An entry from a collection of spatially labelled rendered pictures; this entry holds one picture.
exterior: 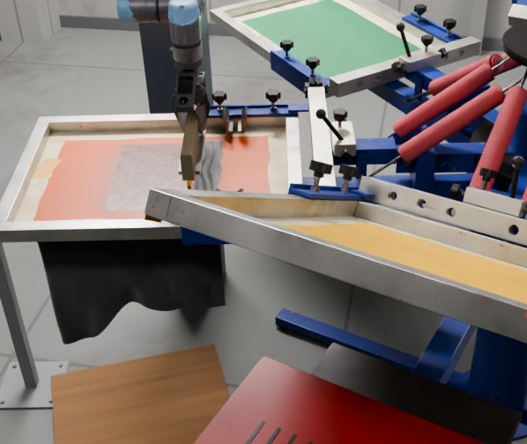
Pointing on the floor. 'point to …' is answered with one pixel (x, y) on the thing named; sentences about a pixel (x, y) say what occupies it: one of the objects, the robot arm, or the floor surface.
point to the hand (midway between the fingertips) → (193, 130)
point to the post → (15, 395)
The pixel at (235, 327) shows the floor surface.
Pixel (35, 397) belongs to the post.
